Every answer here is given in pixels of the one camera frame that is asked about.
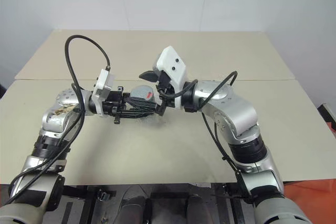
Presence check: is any orange red cloth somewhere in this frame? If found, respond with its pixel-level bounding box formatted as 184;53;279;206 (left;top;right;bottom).
282;178;336;224

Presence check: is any black metal frame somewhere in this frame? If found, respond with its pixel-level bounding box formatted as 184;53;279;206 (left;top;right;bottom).
46;182;257;224

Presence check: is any grey rounded shape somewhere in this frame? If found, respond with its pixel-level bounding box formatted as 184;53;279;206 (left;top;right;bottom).
118;183;153;224

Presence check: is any grey jar lid red label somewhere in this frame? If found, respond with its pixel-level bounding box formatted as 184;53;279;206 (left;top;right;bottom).
130;85;154;102

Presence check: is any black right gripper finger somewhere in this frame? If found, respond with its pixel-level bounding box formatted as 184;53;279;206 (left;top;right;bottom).
155;94;169;116
139;70;160;83

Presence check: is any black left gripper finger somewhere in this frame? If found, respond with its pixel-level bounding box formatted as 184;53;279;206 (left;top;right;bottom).
123;93;160;112
119;109;156;119

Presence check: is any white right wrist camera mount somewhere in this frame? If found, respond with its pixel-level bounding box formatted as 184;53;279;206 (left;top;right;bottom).
153;47;187;110

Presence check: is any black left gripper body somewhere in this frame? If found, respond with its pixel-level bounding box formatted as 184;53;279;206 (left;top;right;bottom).
102;86;131;125

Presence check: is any red box with grey edge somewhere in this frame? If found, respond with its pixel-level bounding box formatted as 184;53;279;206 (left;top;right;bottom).
316;102;336;141

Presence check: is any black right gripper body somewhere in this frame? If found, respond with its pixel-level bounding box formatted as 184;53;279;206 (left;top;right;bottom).
156;70;175;98

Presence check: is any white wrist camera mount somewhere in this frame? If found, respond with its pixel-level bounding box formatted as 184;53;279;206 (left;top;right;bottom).
153;47;187;110
91;68;116;116

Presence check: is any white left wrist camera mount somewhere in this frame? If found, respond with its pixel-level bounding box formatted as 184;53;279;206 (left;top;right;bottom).
91;68;116;116

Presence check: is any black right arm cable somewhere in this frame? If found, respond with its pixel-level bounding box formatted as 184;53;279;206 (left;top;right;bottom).
157;70;257;201

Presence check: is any clear jar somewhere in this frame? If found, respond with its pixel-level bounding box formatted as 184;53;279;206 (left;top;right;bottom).
136;100;161;125

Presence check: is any small black plug connector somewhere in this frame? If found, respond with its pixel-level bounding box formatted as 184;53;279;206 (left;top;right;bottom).
97;188;117;201

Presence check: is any dark object at wall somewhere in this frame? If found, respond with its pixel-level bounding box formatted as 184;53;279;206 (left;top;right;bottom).
0;79;8;99

